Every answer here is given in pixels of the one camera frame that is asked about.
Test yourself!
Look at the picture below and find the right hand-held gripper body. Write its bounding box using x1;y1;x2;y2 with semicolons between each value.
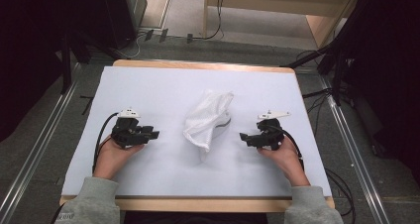
255;109;292;152

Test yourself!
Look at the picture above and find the right hand-held gripper black cable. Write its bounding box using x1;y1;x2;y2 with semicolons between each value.
263;124;305;170

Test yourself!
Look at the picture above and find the metal floor rail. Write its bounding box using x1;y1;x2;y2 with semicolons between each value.
0;62;82;224
317;74;393;224

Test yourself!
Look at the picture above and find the dark cabinet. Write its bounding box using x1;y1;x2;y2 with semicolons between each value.
101;0;149;51

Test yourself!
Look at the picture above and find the person's right hand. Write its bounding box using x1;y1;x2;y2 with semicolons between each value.
257;135;312;187

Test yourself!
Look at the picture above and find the white mesh laundry bag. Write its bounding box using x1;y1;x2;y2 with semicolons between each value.
182;89;235;163

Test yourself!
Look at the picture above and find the person's left hand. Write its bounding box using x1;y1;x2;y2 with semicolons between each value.
92;134;147;181

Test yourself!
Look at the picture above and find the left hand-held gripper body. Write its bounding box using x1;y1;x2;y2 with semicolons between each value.
111;108;149;150

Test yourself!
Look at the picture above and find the black floor cable loop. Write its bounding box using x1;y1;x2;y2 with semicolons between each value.
324;167;357;217

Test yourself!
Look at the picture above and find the wooden table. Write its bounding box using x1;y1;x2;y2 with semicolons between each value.
58;58;336;214

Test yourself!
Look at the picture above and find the white table mat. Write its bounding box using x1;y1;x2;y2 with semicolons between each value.
61;65;333;199

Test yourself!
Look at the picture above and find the black metal stand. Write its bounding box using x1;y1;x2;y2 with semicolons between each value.
279;40;351;107

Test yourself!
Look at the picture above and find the hand-held gripper black cable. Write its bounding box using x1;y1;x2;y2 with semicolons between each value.
91;111;121;174
263;124;305;170

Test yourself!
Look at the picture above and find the black floor cable bundle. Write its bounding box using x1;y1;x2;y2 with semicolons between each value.
301;87;334;138

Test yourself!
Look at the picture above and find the white floor cable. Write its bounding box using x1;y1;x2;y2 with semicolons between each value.
120;32;147;60

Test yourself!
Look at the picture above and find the light wooden shelf unit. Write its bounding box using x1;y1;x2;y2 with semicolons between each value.
202;0;365;50

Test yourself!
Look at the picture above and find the left hand-held gripper black cable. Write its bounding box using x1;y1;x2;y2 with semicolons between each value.
91;111;121;174

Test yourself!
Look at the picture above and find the thin black hanging cable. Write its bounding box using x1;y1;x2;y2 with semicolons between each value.
192;0;226;42

